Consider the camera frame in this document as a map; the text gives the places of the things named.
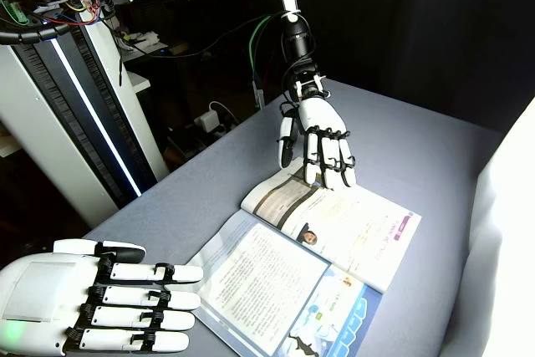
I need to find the white shelf board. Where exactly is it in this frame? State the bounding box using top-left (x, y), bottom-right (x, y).
top-left (125, 70), bottom-right (152, 94)

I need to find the white crumpled cloth pile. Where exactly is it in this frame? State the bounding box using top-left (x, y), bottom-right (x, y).
top-left (115, 30), bottom-right (169, 52)

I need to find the white fabric screen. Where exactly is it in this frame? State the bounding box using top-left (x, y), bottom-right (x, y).
top-left (438, 95), bottom-right (535, 357)

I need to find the grey cable connector plug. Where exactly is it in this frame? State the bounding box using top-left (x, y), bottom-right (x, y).
top-left (252, 76), bottom-right (266, 110)

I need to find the white power adapter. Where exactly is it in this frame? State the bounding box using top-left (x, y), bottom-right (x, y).
top-left (199, 110), bottom-right (223, 133)

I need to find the illustrated book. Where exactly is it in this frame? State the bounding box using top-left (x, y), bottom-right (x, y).
top-left (165, 157), bottom-right (422, 357)

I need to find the green cable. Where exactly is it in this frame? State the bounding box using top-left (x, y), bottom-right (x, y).
top-left (248, 13), bottom-right (273, 82)

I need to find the black corrugated cable conduit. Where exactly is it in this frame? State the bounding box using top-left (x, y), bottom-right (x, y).
top-left (0, 0), bottom-right (117, 45)

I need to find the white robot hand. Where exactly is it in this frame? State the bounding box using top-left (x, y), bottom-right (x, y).
top-left (275, 96), bottom-right (357, 191)
top-left (0, 238), bottom-right (205, 357)

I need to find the black backdrop curtain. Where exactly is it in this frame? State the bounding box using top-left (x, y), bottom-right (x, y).
top-left (292, 0), bottom-right (535, 135)

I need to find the grey table cloth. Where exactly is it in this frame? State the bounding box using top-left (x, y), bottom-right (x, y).
top-left (83, 79), bottom-right (502, 357)

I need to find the white robot body column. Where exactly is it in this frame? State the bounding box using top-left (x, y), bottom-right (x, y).
top-left (0, 18), bottom-right (171, 228)

